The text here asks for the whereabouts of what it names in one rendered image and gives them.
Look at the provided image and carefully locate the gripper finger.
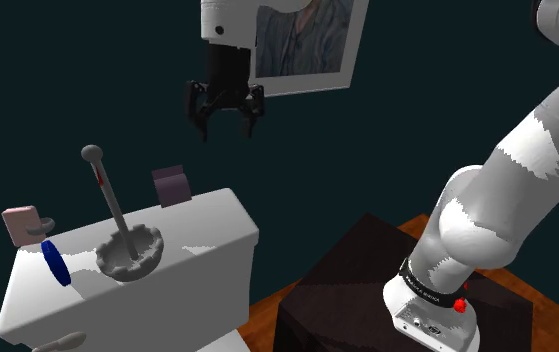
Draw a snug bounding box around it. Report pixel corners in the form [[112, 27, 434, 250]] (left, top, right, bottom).
[[185, 79, 220, 144], [231, 84, 266, 140]]

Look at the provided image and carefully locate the purple box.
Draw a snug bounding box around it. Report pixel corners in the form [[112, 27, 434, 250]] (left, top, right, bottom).
[[151, 164, 193, 209]]

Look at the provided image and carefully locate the grey stick with round knob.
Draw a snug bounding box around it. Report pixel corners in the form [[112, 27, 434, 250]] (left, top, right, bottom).
[[80, 144, 140, 262]]

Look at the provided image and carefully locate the grey scalloped bowl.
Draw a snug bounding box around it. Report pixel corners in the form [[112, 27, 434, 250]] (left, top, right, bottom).
[[95, 223, 165, 283]]

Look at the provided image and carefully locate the white toilet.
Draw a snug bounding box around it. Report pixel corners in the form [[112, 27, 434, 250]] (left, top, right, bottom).
[[0, 187, 261, 352]]

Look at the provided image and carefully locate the grey curved hook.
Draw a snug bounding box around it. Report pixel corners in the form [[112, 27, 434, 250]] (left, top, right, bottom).
[[24, 217, 56, 235]]

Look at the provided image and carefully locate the dark robot stand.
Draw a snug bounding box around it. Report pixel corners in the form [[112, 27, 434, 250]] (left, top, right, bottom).
[[272, 212, 534, 352]]

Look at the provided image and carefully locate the blue disc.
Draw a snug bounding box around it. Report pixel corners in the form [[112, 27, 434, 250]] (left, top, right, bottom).
[[40, 239, 73, 288]]

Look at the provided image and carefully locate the pink box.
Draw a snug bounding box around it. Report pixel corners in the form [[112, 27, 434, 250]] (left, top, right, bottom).
[[1, 205, 47, 248]]

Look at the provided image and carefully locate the white framed wall picture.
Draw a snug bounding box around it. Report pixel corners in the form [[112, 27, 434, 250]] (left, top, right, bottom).
[[253, 0, 371, 99]]

